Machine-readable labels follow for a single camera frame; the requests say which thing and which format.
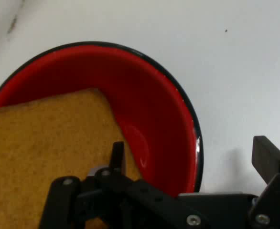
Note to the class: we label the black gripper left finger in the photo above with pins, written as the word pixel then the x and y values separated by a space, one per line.
pixel 117 164

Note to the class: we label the brown bread slice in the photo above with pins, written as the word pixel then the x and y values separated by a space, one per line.
pixel 49 143

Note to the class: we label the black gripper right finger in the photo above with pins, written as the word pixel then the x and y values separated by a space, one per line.
pixel 269 164

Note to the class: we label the red bowl with black rim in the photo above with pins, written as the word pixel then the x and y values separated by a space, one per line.
pixel 152 114

